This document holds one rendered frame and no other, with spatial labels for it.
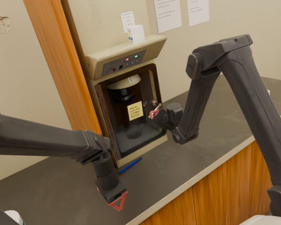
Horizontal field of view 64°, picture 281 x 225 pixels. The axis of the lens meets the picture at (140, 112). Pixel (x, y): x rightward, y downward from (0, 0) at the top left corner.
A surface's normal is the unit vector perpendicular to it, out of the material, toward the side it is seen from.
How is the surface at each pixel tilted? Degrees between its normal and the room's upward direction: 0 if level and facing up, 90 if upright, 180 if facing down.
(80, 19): 90
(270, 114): 55
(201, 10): 90
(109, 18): 90
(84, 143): 63
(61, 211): 0
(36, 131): 72
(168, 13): 90
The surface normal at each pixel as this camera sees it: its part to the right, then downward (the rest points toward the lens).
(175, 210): 0.54, 0.29
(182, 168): -0.18, -0.87
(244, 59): 0.19, -0.19
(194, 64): -0.90, 0.35
